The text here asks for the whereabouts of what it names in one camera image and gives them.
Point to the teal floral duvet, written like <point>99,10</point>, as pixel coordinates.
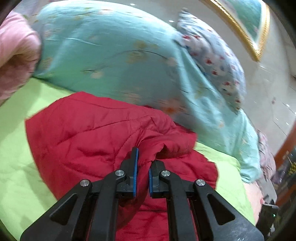
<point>117,51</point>

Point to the red quilted puffer jacket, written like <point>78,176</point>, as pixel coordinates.
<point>82,136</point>

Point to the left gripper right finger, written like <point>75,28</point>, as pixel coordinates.
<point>158,188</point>

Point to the lime green bed sheet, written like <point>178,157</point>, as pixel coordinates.
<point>25,197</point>

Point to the gold framed landscape painting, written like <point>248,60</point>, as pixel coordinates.
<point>249,20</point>

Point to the grey bear print pillow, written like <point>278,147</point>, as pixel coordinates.
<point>214,58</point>

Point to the pink plaid pillow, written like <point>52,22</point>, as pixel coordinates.
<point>267,161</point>

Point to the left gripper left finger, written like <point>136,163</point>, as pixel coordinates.
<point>128,187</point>

